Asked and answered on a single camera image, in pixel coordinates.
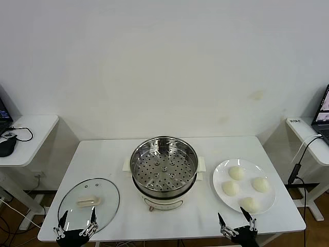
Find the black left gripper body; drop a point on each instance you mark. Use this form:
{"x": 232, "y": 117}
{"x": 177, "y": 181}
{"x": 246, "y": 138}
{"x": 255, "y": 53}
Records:
{"x": 72, "y": 238}

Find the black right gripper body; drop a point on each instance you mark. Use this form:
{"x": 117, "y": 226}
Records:
{"x": 244, "y": 236}

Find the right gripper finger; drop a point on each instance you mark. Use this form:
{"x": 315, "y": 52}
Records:
{"x": 251, "y": 222}
{"x": 225, "y": 229}

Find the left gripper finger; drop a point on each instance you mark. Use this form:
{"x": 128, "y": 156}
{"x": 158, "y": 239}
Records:
{"x": 63, "y": 222}
{"x": 92, "y": 218}

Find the white steamed baozi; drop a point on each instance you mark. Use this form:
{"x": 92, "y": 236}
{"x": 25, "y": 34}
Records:
{"x": 236, "y": 173}
{"x": 261, "y": 184}
{"x": 251, "y": 203}
{"x": 230, "y": 188}

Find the stainless steel steamer basket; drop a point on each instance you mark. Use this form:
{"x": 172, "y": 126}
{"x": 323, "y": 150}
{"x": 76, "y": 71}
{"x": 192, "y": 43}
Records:
{"x": 144, "y": 157}

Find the white round plate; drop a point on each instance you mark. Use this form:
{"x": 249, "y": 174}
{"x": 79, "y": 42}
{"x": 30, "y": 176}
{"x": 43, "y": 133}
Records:
{"x": 223, "y": 169}

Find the black computer mouse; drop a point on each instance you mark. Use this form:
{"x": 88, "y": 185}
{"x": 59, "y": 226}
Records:
{"x": 6, "y": 148}

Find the white QR code card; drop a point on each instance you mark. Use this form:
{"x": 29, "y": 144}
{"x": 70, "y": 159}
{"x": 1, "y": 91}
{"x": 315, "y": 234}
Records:
{"x": 9, "y": 134}

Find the black laptop with pale windows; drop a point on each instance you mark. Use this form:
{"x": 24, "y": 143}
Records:
{"x": 322, "y": 121}

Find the black laptop beside mouse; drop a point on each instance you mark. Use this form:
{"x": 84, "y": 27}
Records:
{"x": 3, "y": 113}

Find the white wall outlet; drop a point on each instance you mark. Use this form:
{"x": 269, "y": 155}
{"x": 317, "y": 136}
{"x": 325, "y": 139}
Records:
{"x": 39, "y": 175}

